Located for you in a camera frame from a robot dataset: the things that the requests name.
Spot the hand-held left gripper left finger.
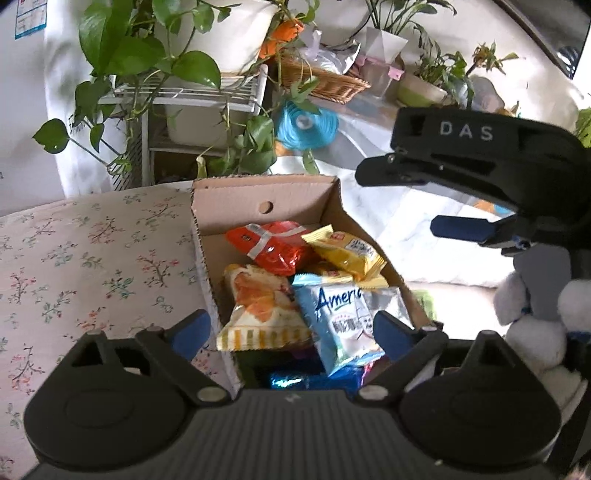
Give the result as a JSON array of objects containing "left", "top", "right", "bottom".
[{"left": 69, "top": 309, "right": 232, "bottom": 407}]

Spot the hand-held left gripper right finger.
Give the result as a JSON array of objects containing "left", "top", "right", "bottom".
[{"left": 355, "top": 310, "right": 522, "bottom": 407}]

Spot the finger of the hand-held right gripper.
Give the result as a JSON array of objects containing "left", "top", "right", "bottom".
[
  {"left": 355, "top": 152, "right": 522, "bottom": 208},
  {"left": 431, "top": 216, "right": 532, "bottom": 257}
]

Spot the light blue snack packet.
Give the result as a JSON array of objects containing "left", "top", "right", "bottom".
[{"left": 292, "top": 272, "right": 414, "bottom": 377}]

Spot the croissant bread packet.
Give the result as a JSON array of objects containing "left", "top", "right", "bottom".
[{"left": 216, "top": 264, "right": 319, "bottom": 352}]

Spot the shiny dark blue snack packet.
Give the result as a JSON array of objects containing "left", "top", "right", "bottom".
[{"left": 269, "top": 364, "right": 365, "bottom": 392}]

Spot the yellow snack packet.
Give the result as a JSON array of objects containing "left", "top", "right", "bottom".
[{"left": 301, "top": 225, "right": 389, "bottom": 289}]

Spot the red snack packet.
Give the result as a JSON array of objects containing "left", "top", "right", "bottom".
[{"left": 225, "top": 220, "right": 319, "bottom": 277}]

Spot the cardboard box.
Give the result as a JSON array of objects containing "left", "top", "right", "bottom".
[{"left": 190, "top": 174, "right": 437, "bottom": 393}]

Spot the person's right hand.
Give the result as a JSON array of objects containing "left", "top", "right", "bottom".
[{"left": 493, "top": 244, "right": 591, "bottom": 409}]

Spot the green round plant pot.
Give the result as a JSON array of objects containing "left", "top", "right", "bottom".
[{"left": 397, "top": 73, "right": 448, "bottom": 108}]

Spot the blue ribbon roll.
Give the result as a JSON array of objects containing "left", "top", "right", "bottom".
[{"left": 276, "top": 100, "right": 339, "bottom": 151}]

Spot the small leafy plant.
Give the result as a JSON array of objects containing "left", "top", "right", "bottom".
[{"left": 411, "top": 23, "right": 476, "bottom": 109}]

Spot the wicker basket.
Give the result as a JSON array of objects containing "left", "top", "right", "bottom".
[{"left": 277, "top": 53, "right": 371, "bottom": 105}]

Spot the white square plant pot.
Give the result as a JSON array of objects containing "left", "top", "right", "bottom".
[{"left": 365, "top": 27, "right": 409, "bottom": 63}]

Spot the dark television screen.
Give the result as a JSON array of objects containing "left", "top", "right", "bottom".
[{"left": 492, "top": 0, "right": 591, "bottom": 81}]

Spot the clear plastic bag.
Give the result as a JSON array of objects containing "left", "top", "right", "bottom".
[{"left": 300, "top": 30, "right": 361, "bottom": 75}]

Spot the peace lily plant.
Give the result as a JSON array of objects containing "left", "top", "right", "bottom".
[{"left": 360, "top": 0, "right": 458, "bottom": 35}]

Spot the orange ornament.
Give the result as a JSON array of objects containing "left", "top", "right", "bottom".
[{"left": 259, "top": 19, "right": 305, "bottom": 60}]

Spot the white plant pot with label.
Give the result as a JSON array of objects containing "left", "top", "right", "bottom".
[{"left": 164, "top": 76, "right": 252, "bottom": 144}]

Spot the large white plant pot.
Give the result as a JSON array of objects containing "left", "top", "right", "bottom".
[{"left": 154, "top": 0, "right": 278, "bottom": 77}]

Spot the white metal plant rack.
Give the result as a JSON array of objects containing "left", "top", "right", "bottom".
[{"left": 99, "top": 65, "right": 269, "bottom": 188}]

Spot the green pothos plant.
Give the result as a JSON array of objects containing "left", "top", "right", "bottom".
[{"left": 32, "top": 0, "right": 324, "bottom": 178}]

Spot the wall calendar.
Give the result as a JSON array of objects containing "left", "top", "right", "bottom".
[{"left": 14, "top": 0, "right": 49, "bottom": 40}]

